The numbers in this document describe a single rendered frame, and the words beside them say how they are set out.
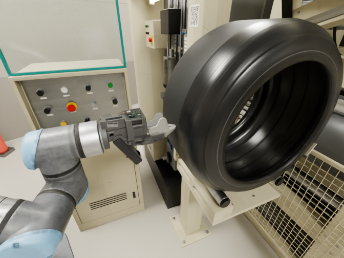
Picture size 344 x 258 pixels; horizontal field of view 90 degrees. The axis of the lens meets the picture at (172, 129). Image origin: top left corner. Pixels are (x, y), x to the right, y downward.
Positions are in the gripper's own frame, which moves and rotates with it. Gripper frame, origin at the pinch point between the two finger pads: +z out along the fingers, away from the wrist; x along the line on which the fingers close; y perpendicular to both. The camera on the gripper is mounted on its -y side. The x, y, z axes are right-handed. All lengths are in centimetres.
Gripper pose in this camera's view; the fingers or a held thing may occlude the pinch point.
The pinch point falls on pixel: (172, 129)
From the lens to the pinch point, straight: 53.7
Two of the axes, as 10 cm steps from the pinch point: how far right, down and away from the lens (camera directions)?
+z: 9.3, -1.9, 3.2
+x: -3.7, -4.7, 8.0
